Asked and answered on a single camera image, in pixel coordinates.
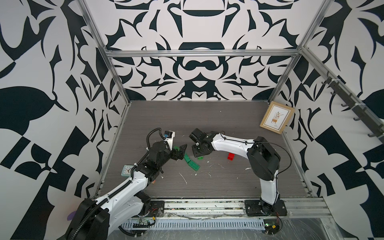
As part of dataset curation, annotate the wooden framed picture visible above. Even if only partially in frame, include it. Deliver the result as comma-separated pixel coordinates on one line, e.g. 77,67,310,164
260,101,295,135

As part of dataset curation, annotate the dark green wide lego brick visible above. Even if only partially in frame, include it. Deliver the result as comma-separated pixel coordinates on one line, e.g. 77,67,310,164
188,161,200,172

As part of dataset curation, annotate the dark green long lego brick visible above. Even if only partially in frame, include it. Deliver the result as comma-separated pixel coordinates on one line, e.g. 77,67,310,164
184,154,191,163

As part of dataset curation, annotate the black corrugated cable hose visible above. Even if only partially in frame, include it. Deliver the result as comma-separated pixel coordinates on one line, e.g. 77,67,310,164
130,127,165,172

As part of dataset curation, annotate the wall hook rail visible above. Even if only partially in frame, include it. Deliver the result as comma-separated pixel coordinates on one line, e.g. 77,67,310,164
322,71,384,139

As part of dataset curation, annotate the orange purple object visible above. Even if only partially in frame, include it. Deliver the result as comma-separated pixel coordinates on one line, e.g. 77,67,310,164
67,211,77,221

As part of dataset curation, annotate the small circuit board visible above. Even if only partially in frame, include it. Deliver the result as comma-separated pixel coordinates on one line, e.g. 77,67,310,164
132,217,156,229
263,218,283,236

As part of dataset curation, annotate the red long lego brick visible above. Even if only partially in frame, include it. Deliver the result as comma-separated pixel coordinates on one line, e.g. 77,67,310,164
227,153,235,161

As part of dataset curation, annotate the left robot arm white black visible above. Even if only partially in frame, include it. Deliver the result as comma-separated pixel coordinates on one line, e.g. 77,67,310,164
60,141,187,240

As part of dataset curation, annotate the white slotted cable duct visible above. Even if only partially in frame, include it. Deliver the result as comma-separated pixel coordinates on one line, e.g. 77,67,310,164
121,219,265,231

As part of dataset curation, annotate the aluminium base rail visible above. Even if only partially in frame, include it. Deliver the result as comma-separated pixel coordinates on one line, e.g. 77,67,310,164
154,198,332,218

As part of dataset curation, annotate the small teal alarm clock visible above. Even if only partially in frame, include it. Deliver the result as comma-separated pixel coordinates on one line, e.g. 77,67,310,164
121,165,134,178

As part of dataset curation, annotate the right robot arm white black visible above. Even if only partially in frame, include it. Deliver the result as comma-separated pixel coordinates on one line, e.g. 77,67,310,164
190,129,288,217

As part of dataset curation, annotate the small circuit board right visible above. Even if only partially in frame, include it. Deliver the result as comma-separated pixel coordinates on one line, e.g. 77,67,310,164
263,218,283,236

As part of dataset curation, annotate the small circuit board left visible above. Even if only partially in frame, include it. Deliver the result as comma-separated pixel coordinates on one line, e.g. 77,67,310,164
132,217,156,229

